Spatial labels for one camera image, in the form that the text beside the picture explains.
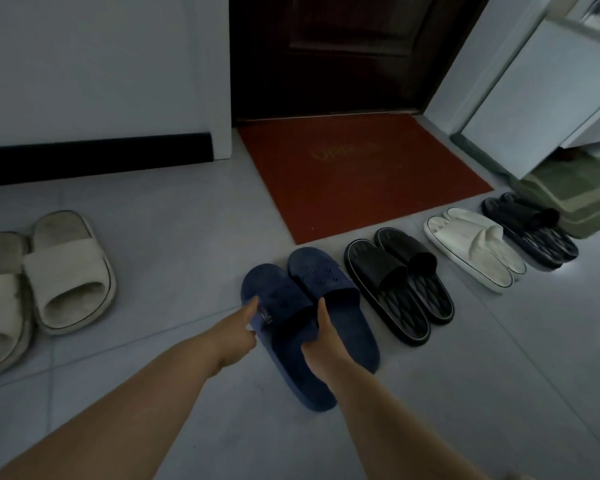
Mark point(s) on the person's left hand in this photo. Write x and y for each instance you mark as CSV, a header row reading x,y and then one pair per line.
x,y
232,339

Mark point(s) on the person's right hand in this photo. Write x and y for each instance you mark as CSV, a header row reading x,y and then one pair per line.
x,y
327,352

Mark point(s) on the person's left thumb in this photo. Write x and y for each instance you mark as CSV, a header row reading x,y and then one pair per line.
x,y
250,308

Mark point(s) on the person's right thumb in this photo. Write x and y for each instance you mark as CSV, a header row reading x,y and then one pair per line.
x,y
323,317

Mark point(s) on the person's right forearm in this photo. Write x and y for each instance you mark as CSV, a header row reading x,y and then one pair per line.
x,y
395,434

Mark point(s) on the person's left forearm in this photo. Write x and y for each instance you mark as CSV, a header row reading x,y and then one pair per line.
x,y
120,419

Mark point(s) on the black slipper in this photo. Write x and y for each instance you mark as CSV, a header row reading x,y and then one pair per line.
x,y
425,274
387,289

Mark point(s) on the red door mat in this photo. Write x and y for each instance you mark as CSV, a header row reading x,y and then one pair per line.
x,y
360,174

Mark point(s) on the white slipper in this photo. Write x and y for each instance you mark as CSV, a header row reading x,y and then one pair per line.
x,y
472,254
505,244

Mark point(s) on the beige worn slipper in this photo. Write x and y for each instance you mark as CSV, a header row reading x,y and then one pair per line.
x,y
67,274
0,314

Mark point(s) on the black baseboard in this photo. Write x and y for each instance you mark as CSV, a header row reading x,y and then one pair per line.
x,y
95,157

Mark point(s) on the dark ridged slipper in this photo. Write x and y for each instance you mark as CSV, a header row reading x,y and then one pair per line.
x,y
562,242
527,234

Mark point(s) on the dark brown door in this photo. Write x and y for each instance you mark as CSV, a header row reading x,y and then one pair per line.
x,y
340,49

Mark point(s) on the green floor mat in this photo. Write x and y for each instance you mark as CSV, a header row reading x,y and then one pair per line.
x,y
580,194

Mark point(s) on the white cabinet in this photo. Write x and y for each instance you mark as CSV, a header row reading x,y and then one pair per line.
x,y
535,94

